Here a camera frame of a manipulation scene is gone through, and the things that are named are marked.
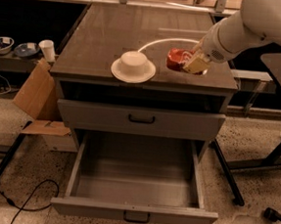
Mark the closed top drawer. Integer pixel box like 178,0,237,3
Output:
58,99,225,141

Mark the black stand leg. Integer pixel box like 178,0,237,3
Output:
211,139,245,206
0,133,25,176

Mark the grey drawer cabinet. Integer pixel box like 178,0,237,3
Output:
51,3,237,154

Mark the open middle drawer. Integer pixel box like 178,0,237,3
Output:
51,131,218,224

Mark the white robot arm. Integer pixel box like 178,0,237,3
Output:
183,0,281,73

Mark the black drawer handle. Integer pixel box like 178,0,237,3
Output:
123,211,151,224
128,114,156,124

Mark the brown cardboard box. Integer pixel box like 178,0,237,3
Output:
13,59,77,153

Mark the white paper cup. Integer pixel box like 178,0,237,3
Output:
38,40,56,62

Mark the black left stand leg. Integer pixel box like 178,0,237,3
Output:
0,133,25,176

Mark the black middle drawer handle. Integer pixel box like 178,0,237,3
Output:
123,211,151,224

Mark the blue bowl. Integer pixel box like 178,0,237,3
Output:
14,42,40,59
0,36,14,55

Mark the black right stand leg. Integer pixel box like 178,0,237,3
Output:
211,139,245,206

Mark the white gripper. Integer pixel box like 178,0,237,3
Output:
183,21,241,74

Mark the black top drawer handle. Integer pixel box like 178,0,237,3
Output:
128,114,156,124

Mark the white upside-down bowl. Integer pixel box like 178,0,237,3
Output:
111,51,156,83

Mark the blue bowl right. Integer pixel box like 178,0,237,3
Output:
14,42,40,59

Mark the blue bowl left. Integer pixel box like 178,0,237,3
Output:
0,36,14,55

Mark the red coke can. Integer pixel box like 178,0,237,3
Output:
165,48,194,71

